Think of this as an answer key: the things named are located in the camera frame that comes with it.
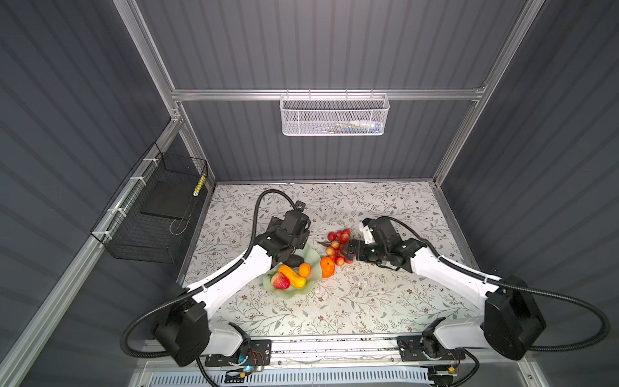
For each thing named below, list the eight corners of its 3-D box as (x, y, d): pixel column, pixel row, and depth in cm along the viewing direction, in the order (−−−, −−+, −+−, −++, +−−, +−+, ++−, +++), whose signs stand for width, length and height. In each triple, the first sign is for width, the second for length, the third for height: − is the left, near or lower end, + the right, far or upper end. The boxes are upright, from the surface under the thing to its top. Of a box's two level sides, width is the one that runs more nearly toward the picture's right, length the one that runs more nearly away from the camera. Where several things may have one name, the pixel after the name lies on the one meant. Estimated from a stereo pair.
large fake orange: (321, 280, 90) (321, 273, 86) (321, 264, 95) (321, 256, 90) (335, 280, 90) (336, 273, 86) (334, 264, 95) (335, 256, 90)
